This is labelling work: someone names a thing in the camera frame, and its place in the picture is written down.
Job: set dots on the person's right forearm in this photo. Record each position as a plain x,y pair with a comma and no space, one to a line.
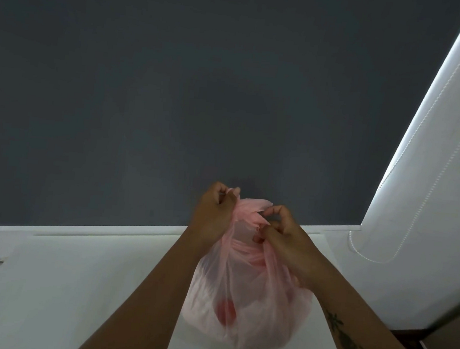
360,332

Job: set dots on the dark grey window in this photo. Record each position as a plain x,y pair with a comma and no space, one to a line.
182,76

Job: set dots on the person's left hand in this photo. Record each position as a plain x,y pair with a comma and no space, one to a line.
212,215

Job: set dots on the white cabinet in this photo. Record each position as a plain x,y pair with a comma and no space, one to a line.
63,286

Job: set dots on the person's right hand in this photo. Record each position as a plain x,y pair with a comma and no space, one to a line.
291,250

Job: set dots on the person's left forearm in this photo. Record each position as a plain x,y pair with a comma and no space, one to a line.
146,305

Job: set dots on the pink plastic bag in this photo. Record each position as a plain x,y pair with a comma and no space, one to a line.
259,303

